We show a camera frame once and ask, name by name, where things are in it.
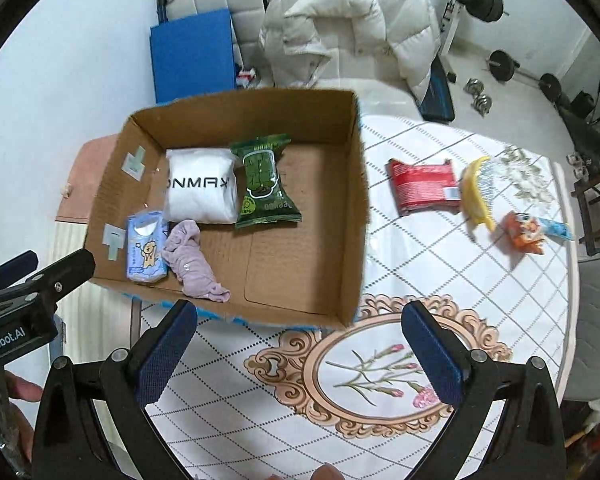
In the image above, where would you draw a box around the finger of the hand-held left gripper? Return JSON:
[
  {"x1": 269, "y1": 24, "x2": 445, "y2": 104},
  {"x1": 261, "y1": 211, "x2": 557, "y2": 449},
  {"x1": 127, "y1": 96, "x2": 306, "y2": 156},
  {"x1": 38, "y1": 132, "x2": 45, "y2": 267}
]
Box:
[
  {"x1": 0, "y1": 251, "x2": 40, "y2": 289},
  {"x1": 0, "y1": 248, "x2": 97, "y2": 307}
]

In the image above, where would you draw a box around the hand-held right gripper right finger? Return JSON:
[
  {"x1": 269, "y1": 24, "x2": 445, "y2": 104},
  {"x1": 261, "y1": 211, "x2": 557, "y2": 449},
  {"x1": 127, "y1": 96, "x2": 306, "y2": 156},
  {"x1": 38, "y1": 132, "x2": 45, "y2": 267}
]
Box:
[{"x1": 401, "y1": 300, "x2": 567, "y2": 480}]

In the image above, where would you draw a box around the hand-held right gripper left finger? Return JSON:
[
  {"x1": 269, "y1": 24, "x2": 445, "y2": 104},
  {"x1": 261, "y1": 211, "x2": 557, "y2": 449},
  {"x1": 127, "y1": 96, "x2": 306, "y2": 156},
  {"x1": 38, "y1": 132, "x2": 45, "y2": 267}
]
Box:
[{"x1": 31, "y1": 299, "x2": 199, "y2": 480}]

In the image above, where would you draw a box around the person's left hand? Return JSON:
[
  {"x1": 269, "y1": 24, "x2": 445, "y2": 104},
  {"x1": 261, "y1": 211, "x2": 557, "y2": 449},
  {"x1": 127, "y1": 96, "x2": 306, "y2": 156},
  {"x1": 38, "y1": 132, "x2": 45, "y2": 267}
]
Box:
[{"x1": 2, "y1": 371, "x2": 45, "y2": 463}]

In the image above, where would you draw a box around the blue tissue packet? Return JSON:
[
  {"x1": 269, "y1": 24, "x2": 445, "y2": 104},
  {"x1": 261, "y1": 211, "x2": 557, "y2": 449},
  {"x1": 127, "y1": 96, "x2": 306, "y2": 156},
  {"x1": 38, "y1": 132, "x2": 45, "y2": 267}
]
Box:
[{"x1": 125, "y1": 208, "x2": 171, "y2": 283}]

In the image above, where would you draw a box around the pink stool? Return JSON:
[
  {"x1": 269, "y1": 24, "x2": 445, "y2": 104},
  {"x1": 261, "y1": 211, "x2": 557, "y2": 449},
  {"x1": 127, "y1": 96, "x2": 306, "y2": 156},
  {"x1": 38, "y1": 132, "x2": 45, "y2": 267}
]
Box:
[{"x1": 55, "y1": 135, "x2": 118, "y2": 223}]

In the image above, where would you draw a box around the purple crumpled cloth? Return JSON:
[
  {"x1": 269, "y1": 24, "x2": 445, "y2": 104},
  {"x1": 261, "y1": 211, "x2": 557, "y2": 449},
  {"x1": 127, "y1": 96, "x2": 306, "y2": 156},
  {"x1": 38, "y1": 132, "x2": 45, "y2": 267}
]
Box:
[{"x1": 161, "y1": 220, "x2": 232, "y2": 305}]

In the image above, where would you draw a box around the white pouch with black print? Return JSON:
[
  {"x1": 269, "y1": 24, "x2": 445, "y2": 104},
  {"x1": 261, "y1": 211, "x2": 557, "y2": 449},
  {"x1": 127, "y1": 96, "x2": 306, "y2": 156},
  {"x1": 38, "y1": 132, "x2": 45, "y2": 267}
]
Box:
[{"x1": 165, "y1": 147, "x2": 238, "y2": 224}]

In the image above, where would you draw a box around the orange snack packet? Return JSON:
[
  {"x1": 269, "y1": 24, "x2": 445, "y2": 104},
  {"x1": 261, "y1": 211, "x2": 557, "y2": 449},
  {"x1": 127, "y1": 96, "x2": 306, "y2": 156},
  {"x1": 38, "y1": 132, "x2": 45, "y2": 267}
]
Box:
[{"x1": 502, "y1": 210, "x2": 547, "y2": 255}]

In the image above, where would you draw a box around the open cardboard box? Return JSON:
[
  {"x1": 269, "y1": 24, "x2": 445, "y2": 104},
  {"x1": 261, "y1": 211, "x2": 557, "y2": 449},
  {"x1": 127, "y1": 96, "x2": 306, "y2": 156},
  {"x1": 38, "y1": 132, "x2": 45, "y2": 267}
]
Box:
[{"x1": 82, "y1": 87, "x2": 372, "y2": 332}]

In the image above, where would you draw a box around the yellow hairbrush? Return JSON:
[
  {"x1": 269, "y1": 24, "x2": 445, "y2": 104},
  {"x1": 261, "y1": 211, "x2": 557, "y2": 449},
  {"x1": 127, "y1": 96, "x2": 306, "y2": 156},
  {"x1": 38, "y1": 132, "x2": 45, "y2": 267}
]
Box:
[{"x1": 459, "y1": 156, "x2": 506, "y2": 233}]

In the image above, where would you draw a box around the red snack packet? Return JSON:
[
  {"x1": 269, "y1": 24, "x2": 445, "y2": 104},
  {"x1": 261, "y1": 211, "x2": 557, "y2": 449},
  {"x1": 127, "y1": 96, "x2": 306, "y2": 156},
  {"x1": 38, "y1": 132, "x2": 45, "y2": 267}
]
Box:
[{"x1": 385, "y1": 158, "x2": 463, "y2": 217}]

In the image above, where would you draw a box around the blue tube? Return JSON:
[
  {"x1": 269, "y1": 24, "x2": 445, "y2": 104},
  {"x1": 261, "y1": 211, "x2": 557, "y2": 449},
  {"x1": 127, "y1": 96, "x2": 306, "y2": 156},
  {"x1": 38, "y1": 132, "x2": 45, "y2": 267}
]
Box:
[{"x1": 537, "y1": 216, "x2": 574, "y2": 242}]

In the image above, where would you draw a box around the green snack packet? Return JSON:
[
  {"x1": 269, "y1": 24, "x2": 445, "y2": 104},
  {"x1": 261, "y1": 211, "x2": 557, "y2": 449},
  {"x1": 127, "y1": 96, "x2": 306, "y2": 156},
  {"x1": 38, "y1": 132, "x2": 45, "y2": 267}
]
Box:
[{"x1": 229, "y1": 133, "x2": 303, "y2": 230}]

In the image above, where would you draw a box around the dark wooden stool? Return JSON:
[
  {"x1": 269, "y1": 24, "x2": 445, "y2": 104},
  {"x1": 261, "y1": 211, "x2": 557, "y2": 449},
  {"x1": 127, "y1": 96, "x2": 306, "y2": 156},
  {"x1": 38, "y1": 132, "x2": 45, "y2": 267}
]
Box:
[{"x1": 570, "y1": 160, "x2": 600, "y2": 256}]

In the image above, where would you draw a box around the blue flat board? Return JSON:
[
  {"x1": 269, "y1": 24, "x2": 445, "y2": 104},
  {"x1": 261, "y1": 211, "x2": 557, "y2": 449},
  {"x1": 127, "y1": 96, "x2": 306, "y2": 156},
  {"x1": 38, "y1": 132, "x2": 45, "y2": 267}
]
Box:
[{"x1": 149, "y1": 8, "x2": 238, "y2": 106}]

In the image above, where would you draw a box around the black and blue bench pad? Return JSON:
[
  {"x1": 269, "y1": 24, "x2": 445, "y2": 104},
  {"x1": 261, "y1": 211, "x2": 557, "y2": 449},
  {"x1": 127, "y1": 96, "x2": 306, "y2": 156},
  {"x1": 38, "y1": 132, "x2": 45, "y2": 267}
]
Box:
[{"x1": 419, "y1": 55, "x2": 456, "y2": 123}]

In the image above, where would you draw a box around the black exercise equipment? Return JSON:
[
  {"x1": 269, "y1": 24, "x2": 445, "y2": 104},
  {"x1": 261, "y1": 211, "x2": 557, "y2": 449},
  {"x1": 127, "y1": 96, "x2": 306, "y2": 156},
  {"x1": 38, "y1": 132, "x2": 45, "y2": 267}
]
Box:
[{"x1": 555, "y1": 90, "x2": 600, "y2": 171}]

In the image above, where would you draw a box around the black barbell on floor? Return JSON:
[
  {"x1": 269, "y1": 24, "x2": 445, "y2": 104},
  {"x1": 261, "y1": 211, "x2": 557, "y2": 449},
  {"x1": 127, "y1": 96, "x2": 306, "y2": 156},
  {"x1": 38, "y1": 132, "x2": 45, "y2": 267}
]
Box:
[{"x1": 485, "y1": 50, "x2": 562, "y2": 104}]

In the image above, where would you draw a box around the white down jacket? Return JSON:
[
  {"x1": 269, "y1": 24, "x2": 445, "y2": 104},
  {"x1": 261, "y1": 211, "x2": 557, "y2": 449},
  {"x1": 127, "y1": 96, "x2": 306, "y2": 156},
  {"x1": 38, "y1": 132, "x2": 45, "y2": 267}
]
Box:
[{"x1": 258, "y1": 0, "x2": 441, "y2": 106}]

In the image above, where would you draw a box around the white weight rack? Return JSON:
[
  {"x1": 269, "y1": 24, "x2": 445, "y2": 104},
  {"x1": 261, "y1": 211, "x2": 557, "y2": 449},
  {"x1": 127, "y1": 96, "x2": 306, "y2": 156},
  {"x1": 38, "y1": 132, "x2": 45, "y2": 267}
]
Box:
[{"x1": 439, "y1": 0, "x2": 477, "y2": 57}]

